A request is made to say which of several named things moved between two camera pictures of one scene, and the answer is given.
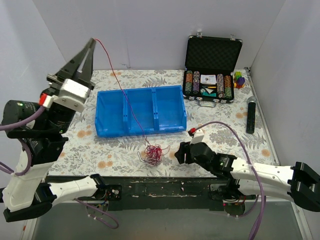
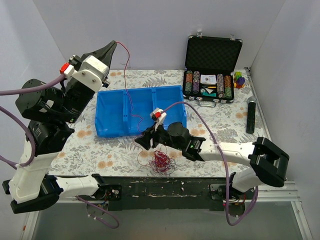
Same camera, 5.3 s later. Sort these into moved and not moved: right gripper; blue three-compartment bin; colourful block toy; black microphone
Moved: right gripper
Not moved: blue three-compartment bin; black microphone; colourful block toy
